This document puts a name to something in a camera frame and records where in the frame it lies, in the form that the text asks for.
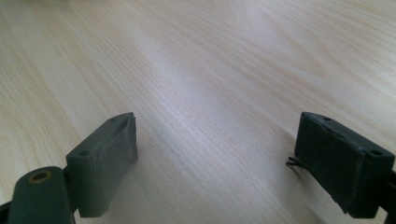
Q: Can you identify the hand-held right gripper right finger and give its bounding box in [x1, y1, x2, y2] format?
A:
[285, 111, 396, 219]

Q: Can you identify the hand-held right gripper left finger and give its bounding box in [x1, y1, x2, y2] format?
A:
[65, 111, 139, 218]

